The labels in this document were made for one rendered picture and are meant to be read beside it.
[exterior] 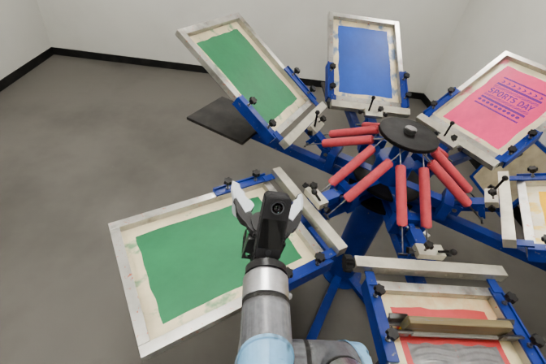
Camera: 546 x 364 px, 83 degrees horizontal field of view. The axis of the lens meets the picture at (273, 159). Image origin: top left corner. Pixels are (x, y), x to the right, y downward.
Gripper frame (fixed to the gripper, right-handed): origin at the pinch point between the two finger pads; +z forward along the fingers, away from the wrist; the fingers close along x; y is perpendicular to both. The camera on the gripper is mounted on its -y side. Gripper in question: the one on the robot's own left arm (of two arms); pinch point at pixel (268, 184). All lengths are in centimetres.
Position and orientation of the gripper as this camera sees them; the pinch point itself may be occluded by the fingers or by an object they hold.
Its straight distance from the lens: 66.7
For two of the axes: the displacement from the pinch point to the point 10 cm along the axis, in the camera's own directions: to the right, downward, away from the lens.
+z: -0.2, -6.3, 7.8
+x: 9.6, 2.0, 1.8
